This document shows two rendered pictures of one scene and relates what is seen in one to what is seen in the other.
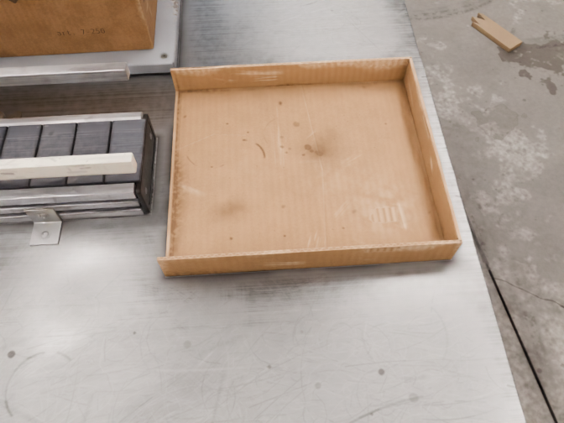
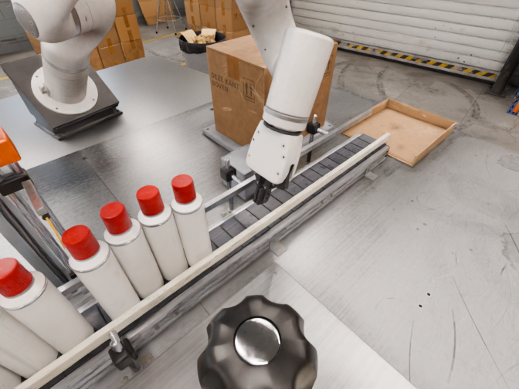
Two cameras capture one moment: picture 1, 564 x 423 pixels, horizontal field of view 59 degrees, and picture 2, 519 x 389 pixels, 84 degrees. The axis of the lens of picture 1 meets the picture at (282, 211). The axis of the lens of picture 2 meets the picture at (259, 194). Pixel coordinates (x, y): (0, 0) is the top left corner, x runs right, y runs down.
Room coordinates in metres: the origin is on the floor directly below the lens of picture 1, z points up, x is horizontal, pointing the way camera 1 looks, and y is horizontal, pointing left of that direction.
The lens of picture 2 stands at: (-0.05, 0.93, 1.37)
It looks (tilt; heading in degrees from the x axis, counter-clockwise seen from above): 43 degrees down; 321
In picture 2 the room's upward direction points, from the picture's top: straight up
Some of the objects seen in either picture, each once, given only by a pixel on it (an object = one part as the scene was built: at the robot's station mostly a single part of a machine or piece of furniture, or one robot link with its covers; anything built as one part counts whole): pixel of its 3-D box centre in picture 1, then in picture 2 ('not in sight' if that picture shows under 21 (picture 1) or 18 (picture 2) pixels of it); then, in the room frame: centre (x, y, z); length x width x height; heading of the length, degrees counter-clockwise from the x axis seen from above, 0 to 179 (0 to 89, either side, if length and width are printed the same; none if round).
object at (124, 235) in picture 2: not in sight; (133, 254); (0.29, 0.91, 0.98); 0.05 x 0.05 x 0.20
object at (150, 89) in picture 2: not in sight; (125, 109); (1.17, 0.64, 0.81); 0.90 x 0.90 x 0.04; 11
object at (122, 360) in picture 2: not in sight; (127, 356); (0.20, 0.98, 0.89); 0.03 x 0.03 x 0.12; 3
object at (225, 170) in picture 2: not in sight; (235, 191); (0.38, 0.65, 0.91); 0.07 x 0.03 x 0.16; 3
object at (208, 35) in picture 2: not in sight; (205, 48); (2.63, -0.58, 0.50); 0.42 x 0.41 x 0.28; 101
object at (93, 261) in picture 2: not in sight; (104, 277); (0.28, 0.96, 0.98); 0.05 x 0.05 x 0.20
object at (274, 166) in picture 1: (300, 156); (398, 127); (0.34, -0.02, 0.85); 0.30 x 0.26 x 0.04; 93
